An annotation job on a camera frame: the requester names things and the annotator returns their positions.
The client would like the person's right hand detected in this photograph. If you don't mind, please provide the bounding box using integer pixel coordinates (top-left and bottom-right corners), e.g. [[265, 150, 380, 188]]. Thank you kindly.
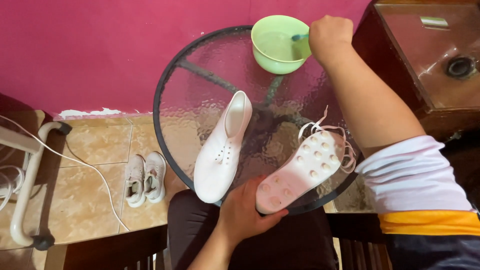
[[308, 15, 354, 68]]

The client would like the person's left hand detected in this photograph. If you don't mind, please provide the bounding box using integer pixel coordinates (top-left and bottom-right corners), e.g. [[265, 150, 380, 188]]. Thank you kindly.
[[217, 175, 289, 245]]

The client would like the white shoe with studded sole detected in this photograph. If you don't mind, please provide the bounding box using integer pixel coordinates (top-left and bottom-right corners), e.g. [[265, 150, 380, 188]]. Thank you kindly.
[[256, 105, 357, 215]]

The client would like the light green plastic bowl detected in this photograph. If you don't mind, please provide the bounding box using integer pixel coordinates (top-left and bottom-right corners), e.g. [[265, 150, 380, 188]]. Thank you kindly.
[[251, 15, 313, 75]]

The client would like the brown glossy sink cabinet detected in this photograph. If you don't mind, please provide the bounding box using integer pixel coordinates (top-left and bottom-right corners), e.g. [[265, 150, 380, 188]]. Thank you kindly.
[[352, 0, 480, 142]]

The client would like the round glass table black rim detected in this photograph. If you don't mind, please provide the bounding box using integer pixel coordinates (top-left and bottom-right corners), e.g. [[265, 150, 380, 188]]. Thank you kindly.
[[153, 25, 363, 216]]

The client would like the white shoe without laces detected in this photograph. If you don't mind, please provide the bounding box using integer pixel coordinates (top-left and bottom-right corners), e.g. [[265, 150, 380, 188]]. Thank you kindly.
[[193, 90, 253, 204]]

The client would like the small white sneaker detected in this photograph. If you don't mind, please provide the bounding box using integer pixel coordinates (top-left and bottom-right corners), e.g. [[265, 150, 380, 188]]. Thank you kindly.
[[124, 154, 147, 208], [144, 151, 167, 204]]

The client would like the dark wooden chair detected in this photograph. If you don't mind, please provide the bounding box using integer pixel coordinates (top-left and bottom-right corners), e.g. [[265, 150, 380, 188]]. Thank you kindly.
[[63, 213, 393, 270]]

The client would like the white cable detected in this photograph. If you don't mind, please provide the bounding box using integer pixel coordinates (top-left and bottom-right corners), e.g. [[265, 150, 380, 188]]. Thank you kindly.
[[0, 114, 130, 233]]

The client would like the white tubular metal frame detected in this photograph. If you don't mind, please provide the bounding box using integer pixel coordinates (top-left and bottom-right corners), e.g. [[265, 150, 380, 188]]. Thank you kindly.
[[0, 121, 73, 251]]

